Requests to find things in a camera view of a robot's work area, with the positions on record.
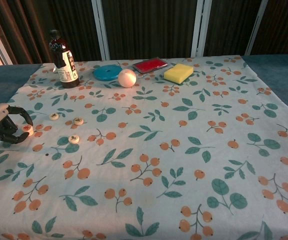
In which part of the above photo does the blue round plastic disc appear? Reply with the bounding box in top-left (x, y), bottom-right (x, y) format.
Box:
top-left (92, 64), bottom-right (123, 82)

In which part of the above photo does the dark glass bottle with label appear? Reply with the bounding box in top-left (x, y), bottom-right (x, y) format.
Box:
top-left (48, 29), bottom-right (81, 89)

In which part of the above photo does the dark ribbed partition panel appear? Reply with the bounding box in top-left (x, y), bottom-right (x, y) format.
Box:
top-left (203, 0), bottom-right (264, 57)
top-left (250, 0), bottom-right (288, 56)
top-left (0, 0), bottom-right (102, 66)

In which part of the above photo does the white ball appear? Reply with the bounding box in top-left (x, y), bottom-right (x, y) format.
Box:
top-left (117, 68), bottom-right (137, 89)

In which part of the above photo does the red ink pad case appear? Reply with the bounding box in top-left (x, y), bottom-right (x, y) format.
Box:
top-left (132, 56), bottom-right (169, 75)

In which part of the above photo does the floral berry leaf tablecloth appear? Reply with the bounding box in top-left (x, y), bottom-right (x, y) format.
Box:
top-left (0, 55), bottom-right (288, 240)

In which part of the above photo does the yellow sponge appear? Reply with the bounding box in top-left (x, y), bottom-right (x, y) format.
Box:
top-left (163, 63), bottom-right (194, 85)

